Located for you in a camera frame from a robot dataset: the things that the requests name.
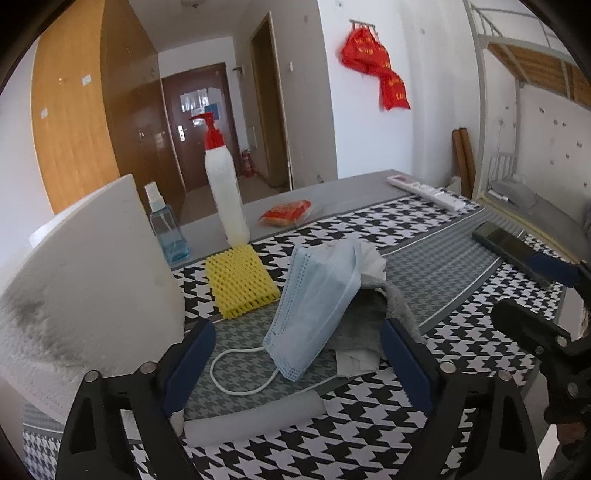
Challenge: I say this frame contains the white foam strip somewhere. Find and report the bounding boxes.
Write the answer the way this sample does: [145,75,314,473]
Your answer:
[184,390,325,447]

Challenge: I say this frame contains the grey sock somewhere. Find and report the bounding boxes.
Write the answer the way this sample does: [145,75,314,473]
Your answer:
[325,275,425,358]

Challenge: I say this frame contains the yellow foam net sleeve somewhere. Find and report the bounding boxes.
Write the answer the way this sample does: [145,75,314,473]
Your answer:
[205,244,280,319]

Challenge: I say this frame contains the blue surgical face mask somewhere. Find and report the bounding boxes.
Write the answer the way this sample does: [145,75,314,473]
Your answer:
[209,238,363,397]

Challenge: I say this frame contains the person's right hand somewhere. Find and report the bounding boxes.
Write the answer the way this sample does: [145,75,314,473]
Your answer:
[557,422,587,461]

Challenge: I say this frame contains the black smartphone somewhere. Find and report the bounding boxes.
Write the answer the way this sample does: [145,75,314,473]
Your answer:
[472,221,553,288]

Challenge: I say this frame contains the white remote control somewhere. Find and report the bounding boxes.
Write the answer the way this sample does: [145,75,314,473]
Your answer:
[387,175,467,212]

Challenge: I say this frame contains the brown wooden boards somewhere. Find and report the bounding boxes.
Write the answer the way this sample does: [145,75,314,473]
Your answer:
[452,128,476,199]

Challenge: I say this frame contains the white styrofoam box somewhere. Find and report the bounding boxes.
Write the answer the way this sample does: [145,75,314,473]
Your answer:
[1,175,184,424]

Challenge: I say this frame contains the houndstooth table mat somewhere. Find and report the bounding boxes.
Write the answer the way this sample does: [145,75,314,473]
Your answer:
[20,193,567,480]

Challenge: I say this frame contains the white metal bunk bed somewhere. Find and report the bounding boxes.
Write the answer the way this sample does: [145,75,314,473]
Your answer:
[464,0,591,241]

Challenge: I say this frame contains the red snack packet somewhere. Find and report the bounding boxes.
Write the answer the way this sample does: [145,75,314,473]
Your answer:
[259,200,312,227]

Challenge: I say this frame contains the red hanging bags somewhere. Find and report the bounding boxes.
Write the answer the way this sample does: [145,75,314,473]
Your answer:
[339,23,411,111]

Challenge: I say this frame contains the white pump lotion bottle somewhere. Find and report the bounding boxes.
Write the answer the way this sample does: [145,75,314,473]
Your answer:
[191,112,250,247]

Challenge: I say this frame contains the red fire extinguisher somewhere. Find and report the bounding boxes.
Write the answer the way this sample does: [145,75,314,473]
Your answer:
[242,149,256,178]

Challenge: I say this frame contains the wooden wardrobe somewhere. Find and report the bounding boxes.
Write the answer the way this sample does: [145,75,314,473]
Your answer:
[31,1,185,213]

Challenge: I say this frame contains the brown entrance door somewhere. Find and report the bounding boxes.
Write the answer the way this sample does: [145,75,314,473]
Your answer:
[162,63,242,192]

